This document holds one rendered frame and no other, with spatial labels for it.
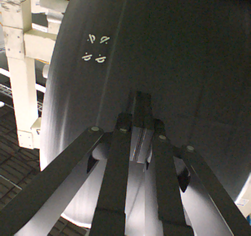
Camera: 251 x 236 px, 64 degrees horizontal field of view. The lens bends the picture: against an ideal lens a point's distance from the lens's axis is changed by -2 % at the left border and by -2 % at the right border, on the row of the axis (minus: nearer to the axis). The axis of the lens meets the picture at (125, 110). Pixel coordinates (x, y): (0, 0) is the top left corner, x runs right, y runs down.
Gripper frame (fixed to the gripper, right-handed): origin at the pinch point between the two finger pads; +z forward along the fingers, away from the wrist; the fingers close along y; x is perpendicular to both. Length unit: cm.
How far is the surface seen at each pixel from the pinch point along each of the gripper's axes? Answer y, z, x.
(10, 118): -579, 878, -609
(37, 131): -42, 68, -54
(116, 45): -3.7, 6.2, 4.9
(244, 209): 38, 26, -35
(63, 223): -123, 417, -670
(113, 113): -2.5, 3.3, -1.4
